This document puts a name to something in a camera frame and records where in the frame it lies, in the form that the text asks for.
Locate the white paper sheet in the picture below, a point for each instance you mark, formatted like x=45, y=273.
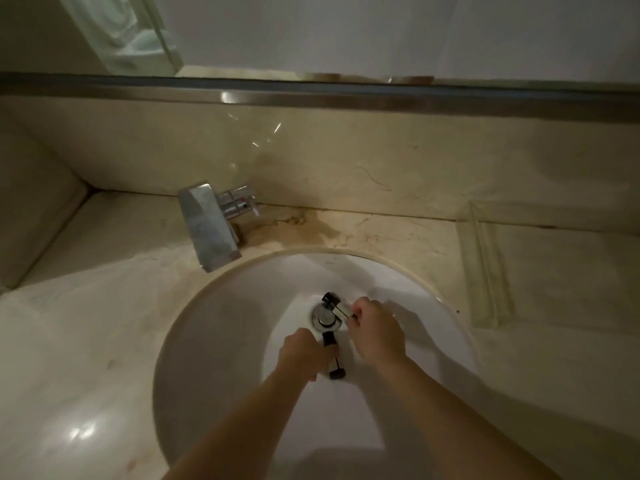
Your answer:
x=400, y=29

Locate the metal-framed wall mirror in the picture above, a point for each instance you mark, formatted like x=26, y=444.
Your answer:
x=115, y=24

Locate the person's left forearm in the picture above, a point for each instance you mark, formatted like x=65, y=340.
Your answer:
x=240, y=434

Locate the clear acrylic organizer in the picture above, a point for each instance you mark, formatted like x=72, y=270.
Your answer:
x=487, y=274

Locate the chrome sink drain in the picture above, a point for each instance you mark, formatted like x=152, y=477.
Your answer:
x=325, y=320

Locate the chrome faucet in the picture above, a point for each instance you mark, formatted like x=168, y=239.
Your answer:
x=207, y=229

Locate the white sink basin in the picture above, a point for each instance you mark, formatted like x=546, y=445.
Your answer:
x=225, y=344

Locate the small black-capped bottle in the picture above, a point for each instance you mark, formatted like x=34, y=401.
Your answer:
x=337, y=369
x=337, y=305

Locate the person's left hand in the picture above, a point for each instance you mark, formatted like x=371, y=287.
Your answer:
x=305, y=352

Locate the person's right hand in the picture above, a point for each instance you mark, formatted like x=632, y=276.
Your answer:
x=380, y=334

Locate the person's right forearm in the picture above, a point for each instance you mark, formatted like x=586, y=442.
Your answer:
x=450, y=424

